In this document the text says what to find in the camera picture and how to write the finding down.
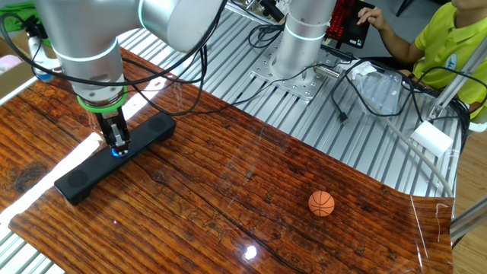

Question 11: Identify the white spray bottle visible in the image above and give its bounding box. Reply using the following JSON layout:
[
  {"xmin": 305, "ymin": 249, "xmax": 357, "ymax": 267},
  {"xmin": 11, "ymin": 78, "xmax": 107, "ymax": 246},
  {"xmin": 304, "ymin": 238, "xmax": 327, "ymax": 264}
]
[{"xmin": 25, "ymin": 30, "xmax": 56, "ymax": 84}]

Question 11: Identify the hand of yellow-shirt person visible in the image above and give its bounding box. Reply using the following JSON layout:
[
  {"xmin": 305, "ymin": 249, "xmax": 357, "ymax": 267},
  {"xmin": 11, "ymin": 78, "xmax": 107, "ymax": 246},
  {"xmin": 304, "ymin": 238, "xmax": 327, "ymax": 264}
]
[{"xmin": 356, "ymin": 6, "xmax": 389, "ymax": 32}]

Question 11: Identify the black usb cable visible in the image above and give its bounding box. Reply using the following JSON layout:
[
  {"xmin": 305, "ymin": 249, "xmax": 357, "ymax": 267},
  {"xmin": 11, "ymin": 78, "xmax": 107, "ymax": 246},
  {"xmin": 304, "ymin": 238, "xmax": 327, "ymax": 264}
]
[{"xmin": 329, "ymin": 56, "xmax": 423, "ymax": 126}]

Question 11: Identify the pink soft item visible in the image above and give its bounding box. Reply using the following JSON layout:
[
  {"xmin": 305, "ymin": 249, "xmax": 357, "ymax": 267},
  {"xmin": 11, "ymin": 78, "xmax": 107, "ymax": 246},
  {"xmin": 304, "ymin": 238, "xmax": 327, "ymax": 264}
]
[{"xmin": 0, "ymin": 54, "xmax": 23, "ymax": 74}]

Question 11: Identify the yellow shirt person torso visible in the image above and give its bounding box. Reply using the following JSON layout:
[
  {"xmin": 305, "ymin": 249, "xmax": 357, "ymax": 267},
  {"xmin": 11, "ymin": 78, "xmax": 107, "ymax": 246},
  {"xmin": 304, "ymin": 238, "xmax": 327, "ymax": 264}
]
[{"xmin": 412, "ymin": 0, "xmax": 487, "ymax": 119}]

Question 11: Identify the black cable bundle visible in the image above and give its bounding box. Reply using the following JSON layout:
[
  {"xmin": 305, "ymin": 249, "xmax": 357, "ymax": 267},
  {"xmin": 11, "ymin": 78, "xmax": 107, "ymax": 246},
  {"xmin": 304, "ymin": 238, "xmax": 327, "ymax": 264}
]
[{"xmin": 403, "ymin": 66, "xmax": 487, "ymax": 153}]

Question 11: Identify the silver cylindrical connector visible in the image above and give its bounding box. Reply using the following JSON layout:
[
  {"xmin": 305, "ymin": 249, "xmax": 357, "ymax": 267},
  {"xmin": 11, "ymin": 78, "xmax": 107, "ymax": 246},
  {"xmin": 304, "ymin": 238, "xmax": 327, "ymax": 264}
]
[{"xmin": 314, "ymin": 65, "xmax": 341, "ymax": 80}]

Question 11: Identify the white rectangular box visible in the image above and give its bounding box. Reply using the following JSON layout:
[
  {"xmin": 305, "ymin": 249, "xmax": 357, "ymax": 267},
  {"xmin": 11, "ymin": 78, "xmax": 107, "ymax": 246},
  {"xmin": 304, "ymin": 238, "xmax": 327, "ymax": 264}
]
[{"xmin": 409, "ymin": 120, "xmax": 454, "ymax": 158}]

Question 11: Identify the aluminium frame beam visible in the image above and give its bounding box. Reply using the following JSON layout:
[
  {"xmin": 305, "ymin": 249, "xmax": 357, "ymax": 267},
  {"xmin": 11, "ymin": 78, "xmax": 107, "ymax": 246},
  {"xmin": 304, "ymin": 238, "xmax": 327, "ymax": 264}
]
[{"xmin": 450, "ymin": 196, "xmax": 487, "ymax": 241}]

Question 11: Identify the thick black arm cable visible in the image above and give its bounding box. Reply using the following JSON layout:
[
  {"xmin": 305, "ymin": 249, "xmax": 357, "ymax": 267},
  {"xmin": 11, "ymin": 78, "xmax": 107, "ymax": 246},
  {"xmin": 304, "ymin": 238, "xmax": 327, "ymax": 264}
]
[{"xmin": 0, "ymin": 0, "xmax": 229, "ymax": 117}]

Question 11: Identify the bare forearm of yellow-shirt person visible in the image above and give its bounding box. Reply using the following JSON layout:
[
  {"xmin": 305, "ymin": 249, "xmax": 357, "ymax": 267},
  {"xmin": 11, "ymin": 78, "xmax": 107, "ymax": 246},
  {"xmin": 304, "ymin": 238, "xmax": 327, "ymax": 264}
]
[{"xmin": 374, "ymin": 18, "xmax": 425, "ymax": 65}]

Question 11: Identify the thick grey hose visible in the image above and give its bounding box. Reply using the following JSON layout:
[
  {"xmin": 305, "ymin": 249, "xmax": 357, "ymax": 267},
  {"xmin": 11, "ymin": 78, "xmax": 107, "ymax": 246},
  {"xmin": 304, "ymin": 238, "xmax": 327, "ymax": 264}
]
[{"xmin": 363, "ymin": 97, "xmax": 456, "ymax": 198}]

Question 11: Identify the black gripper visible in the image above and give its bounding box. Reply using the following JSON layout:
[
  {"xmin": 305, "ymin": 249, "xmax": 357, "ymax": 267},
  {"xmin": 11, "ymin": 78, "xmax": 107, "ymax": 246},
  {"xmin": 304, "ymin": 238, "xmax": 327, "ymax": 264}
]
[{"xmin": 94, "ymin": 107, "xmax": 132, "ymax": 156}]

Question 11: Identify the clear plastic bag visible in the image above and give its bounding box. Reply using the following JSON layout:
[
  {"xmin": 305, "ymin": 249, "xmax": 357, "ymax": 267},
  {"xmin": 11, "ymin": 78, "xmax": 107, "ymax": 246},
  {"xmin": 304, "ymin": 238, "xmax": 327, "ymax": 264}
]
[{"xmin": 349, "ymin": 62, "xmax": 405, "ymax": 115}]

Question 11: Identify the brown cardboard box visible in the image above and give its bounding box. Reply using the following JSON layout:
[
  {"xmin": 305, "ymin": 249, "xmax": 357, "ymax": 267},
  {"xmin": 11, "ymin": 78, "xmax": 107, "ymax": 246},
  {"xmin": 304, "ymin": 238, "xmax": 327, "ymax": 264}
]
[{"xmin": 0, "ymin": 36, "xmax": 39, "ymax": 106}]

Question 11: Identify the green wrist flange ring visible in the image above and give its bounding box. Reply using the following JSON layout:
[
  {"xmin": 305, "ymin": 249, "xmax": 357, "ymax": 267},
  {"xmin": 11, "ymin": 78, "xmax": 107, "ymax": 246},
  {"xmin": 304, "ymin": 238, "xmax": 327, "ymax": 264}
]
[{"xmin": 77, "ymin": 86, "xmax": 129, "ymax": 114}]

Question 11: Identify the silver robot mounting plate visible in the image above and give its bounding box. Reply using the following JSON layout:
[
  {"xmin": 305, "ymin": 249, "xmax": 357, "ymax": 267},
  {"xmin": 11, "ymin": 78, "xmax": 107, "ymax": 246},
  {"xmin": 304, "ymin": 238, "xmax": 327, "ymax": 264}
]
[{"xmin": 250, "ymin": 36, "xmax": 345, "ymax": 102}]

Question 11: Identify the thin black speaker cable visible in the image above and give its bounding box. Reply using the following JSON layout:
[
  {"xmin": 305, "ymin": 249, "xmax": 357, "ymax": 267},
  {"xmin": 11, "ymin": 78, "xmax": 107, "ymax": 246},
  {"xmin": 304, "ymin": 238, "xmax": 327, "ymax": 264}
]
[{"xmin": 167, "ymin": 64, "xmax": 332, "ymax": 117}]

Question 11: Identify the aluminium frame post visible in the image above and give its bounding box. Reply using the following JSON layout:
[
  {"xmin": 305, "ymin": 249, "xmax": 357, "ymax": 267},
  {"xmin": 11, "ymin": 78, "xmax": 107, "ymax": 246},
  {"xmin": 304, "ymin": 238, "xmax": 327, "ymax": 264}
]
[{"xmin": 428, "ymin": 44, "xmax": 487, "ymax": 119}]

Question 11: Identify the wood grain table mat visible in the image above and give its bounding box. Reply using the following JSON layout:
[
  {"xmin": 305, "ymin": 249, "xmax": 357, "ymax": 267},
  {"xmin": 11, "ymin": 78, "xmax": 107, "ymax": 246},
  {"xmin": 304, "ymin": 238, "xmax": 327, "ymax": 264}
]
[{"xmin": 0, "ymin": 47, "xmax": 456, "ymax": 274}]

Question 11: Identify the small orange basketball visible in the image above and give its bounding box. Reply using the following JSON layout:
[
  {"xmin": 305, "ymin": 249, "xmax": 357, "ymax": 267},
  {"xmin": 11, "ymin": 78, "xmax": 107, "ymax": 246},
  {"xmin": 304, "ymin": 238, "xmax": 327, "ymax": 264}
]
[{"xmin": 307, "ymin": 190, "xmax": 336, "ymax": 218}]

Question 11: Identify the green cloth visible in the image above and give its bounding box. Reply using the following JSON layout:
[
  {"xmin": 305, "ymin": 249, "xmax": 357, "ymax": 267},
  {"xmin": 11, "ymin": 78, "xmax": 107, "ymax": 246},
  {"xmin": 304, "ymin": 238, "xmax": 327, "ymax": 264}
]
[{"xmin": 0, "ymin": 2, "xmax": 41, "ymax": 33}]

